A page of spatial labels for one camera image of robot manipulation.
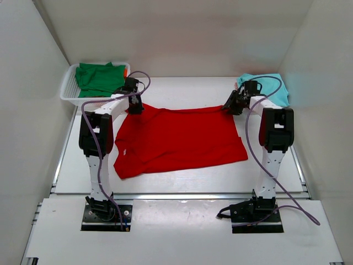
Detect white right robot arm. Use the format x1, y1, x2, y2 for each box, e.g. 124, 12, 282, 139
222, 76, 295, 203

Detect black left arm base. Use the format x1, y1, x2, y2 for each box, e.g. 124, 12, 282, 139
81, 196, 133, 232

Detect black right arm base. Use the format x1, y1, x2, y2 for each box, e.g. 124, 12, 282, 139
216, 194, 284, 234

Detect aluminium table rail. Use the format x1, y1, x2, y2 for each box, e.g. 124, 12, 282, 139
49, 192, 310, 200

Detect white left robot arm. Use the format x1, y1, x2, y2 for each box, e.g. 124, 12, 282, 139
78, 77, 144, 208

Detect green t shirt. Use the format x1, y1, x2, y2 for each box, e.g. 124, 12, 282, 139
75, 62, 126, 98

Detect folded teal t shirt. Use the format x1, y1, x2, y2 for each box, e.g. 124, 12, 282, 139
237, 73, 290, 107

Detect white plastic basket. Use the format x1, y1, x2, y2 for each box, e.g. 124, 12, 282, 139
60, 62, 130, 106

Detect red t shirt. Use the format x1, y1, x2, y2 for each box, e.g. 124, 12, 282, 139
114, 105, 248, 179

